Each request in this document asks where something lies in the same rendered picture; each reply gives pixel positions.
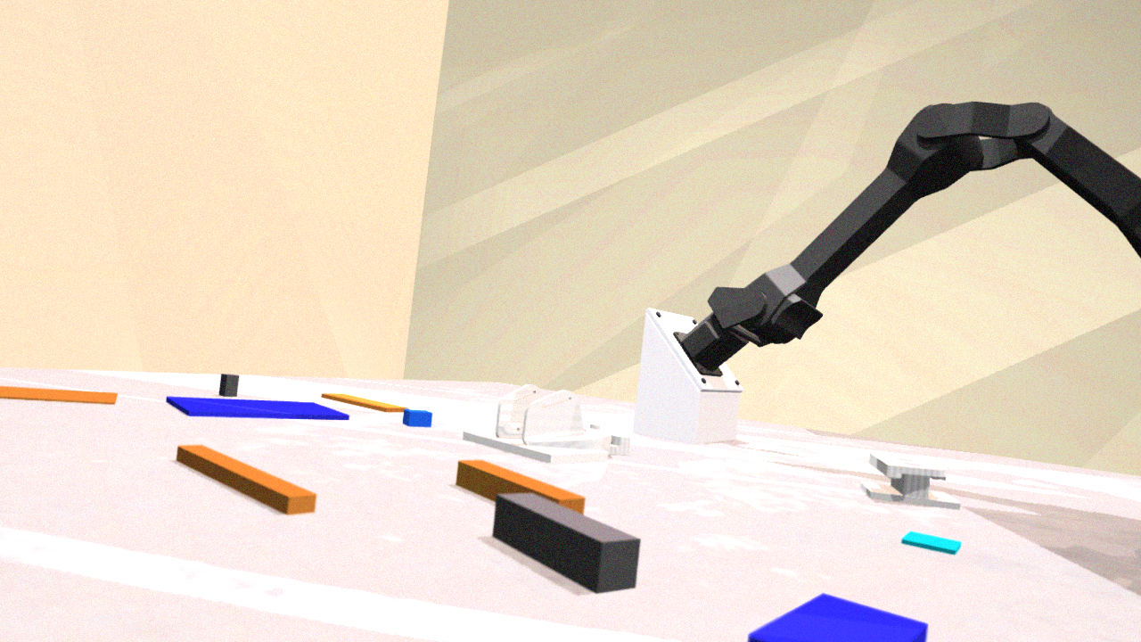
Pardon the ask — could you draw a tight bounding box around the cyan flat rectangular plate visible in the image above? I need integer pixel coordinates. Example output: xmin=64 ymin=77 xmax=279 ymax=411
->
xmin=901 ymin=531 xmax=961 ymax=555

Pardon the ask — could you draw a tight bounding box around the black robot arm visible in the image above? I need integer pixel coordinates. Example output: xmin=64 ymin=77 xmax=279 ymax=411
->
xmin=673 ymin=101 xmax=1141 ymax=377

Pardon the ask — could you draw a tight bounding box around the blue block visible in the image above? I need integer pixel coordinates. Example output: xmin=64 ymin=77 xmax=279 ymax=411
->
xmin=747 ymin=593 xmax=928 ymax=642
xmin=402 ymin=409 xmax=432 ymax=428

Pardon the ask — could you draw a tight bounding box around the beige rounded plate with two round holes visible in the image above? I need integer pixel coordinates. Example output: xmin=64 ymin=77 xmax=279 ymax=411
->
xmin=869 ymin=453 xmax=947 ymax=482

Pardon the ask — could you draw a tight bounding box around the blue flat plate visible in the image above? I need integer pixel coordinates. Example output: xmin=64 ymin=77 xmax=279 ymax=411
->
xmin=165 ymin=396 xmax=350 ymax=420

